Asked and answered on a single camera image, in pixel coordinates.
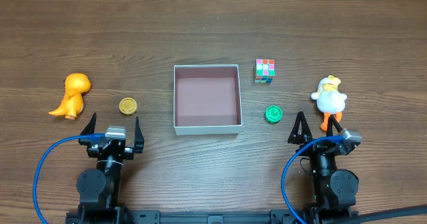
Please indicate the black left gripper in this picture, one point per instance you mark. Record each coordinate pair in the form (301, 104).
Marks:
(111, 150)

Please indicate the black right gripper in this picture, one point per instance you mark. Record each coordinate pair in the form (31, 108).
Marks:
(315, 148)

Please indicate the white plush duck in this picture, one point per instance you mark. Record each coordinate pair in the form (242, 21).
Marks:
(329, 100)

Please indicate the multicoloured puzzle cube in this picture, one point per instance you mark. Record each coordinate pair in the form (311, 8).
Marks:
(264, 70)

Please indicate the white box pink interior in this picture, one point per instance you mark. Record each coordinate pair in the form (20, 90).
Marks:
(207, 99)

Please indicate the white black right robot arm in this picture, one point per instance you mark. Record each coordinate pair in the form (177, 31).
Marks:
(334, 189)

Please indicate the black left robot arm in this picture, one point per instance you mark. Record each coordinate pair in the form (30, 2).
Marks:
(99, 187)

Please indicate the yellow round disc toy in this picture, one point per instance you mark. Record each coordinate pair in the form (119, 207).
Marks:
(128, 106)

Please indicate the green round disc toy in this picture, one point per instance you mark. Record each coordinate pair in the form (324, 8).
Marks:
(273, 114)

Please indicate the orange toy dinosaur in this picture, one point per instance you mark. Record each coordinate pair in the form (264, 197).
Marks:
(72, 103)

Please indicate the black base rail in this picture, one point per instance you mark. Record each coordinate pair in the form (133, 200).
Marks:
(279, 216)

